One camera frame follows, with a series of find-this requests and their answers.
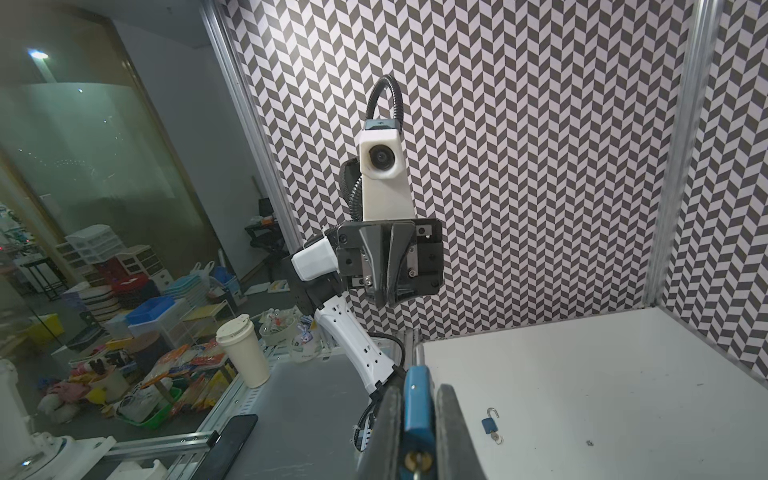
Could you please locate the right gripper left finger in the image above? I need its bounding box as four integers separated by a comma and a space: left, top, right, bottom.
356, 387, 403, 480

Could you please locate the white paper cup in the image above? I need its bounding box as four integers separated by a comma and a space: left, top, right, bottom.
216, 314, 270, 388

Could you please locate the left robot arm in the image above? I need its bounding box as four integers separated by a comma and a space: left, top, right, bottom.
284, 74, 444, 400

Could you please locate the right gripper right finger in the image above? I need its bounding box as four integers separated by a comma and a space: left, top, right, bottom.
434, 384, 486, 480

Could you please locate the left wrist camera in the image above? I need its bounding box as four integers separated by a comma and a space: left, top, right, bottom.
358, 119, 415, 221

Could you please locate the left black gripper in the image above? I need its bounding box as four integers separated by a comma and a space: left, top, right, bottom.
334, 218, 444, 308

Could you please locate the blue plastic bin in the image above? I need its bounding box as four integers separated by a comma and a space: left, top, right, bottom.
125, 296, 175, 325

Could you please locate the blue padlock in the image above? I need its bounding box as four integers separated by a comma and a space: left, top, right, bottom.
481, 407, 503, 445
399, 365, 437, 479

